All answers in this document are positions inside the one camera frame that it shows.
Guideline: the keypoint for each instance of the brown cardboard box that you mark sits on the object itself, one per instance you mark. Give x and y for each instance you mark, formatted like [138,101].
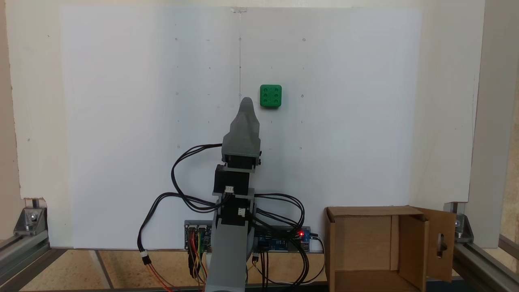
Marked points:
[365,243]

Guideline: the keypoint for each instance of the aluminium frame rail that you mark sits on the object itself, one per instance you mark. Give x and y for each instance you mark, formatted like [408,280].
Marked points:
[482,263]
[20,255]

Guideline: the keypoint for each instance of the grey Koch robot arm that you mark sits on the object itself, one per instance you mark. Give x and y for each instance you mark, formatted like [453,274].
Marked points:
[229,251]

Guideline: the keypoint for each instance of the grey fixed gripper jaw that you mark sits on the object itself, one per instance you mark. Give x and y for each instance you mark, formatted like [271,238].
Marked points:
[245,129]

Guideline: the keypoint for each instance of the clear tape strip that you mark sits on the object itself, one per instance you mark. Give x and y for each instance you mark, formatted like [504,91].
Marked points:
[239,9]

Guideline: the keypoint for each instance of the aluminium frame post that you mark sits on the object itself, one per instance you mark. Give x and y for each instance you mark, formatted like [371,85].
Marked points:
[492,121]

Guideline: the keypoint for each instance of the green dice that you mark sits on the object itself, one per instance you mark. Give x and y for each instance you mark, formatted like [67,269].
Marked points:
[270,96]

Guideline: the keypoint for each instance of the metal corner bracket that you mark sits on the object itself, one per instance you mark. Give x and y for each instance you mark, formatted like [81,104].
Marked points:
[460,227]
[30,219]

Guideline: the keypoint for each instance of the blue circuit board, red LED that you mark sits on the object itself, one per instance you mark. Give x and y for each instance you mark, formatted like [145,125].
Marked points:
[279,243]

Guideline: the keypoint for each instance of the white paper sheet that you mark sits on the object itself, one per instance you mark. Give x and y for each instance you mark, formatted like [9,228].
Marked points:
[344,142]
[121,121]

